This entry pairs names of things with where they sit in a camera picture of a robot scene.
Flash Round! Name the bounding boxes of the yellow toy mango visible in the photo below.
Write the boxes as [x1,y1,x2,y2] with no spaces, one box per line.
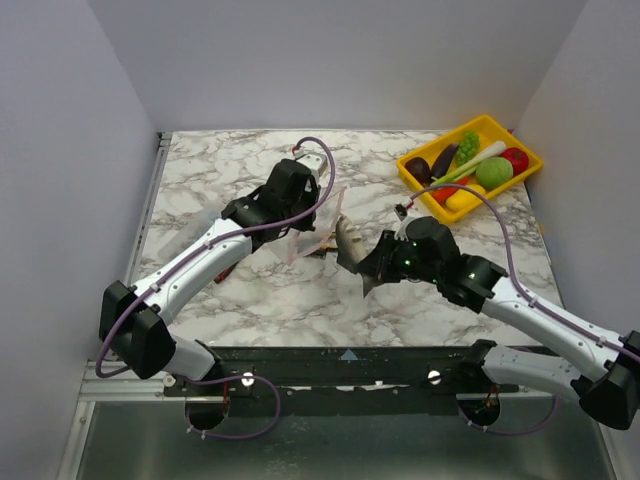
[445,184,486,213]

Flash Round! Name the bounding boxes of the dark red toy beet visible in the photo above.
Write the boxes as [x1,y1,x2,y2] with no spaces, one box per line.
[405,157,432,186]

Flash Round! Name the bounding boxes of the grey toy fish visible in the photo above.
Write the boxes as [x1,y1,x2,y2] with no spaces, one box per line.
[335,214,382,297]

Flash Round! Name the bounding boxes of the green toy grapes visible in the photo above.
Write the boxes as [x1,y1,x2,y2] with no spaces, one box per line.
[454,130,480,167]

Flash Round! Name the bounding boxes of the red toy tomato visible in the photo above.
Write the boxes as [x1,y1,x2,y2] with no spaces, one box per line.
[501,147,530,177]

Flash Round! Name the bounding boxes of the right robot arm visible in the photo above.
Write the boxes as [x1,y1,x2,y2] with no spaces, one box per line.
[355,217,639,430]

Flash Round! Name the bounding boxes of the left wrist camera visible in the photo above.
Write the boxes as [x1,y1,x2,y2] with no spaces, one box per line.
[294,152,329,179]

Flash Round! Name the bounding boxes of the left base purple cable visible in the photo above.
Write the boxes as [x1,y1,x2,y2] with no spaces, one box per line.
[184,373,284,442]

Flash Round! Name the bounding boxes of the green toy cabbage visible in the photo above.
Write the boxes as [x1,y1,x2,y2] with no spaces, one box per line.
[475,156,513,191]

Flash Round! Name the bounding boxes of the clear zip top bag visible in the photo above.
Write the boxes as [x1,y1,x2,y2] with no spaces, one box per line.
[267,182,348,265]

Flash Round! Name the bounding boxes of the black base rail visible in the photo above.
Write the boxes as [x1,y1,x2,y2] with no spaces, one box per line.
[159,344,561,419]

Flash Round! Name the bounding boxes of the yellow handled pliers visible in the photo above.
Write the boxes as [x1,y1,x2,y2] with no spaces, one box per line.
[306,244,338,259]

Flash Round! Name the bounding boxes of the clear plastic box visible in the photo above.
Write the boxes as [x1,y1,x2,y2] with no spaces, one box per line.
[158,208,219,263]

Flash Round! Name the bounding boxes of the purple toy eggplant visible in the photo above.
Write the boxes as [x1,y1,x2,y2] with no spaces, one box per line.
[431,143,459,180]

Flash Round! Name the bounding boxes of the yellow plastic tray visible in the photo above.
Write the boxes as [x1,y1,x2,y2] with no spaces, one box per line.
[396,115,544,224]

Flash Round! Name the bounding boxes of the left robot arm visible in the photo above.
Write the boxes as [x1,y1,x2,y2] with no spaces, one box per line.
[99,154,336,395]

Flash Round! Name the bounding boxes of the red toy chili pepper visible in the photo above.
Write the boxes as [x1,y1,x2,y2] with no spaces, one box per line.
[431,176,471,205]

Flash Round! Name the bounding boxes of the toy green onion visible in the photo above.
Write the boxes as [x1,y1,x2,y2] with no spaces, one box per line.
[432,141,507,185]

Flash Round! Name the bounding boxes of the red black utility knife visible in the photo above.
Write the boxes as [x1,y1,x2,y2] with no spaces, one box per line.
[214,265,235,284]

